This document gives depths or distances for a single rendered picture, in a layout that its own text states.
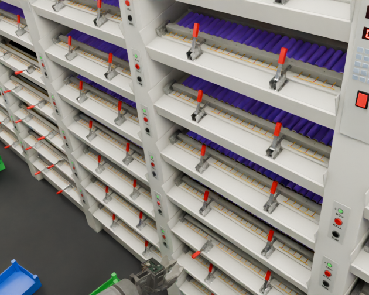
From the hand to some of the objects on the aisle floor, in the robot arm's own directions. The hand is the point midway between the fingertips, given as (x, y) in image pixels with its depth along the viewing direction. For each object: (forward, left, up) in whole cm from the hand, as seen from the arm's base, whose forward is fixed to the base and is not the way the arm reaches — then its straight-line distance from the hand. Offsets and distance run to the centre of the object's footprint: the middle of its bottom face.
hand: (177, 267), depth 146 cm
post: (+55, +80, -56) cm, 113 cm away
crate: (-9, +99, -56) cm, 114 cm away
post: (+5, -50, -60) cm, 79 cm away
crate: (+2, +47, -58) cm, 74 cm away
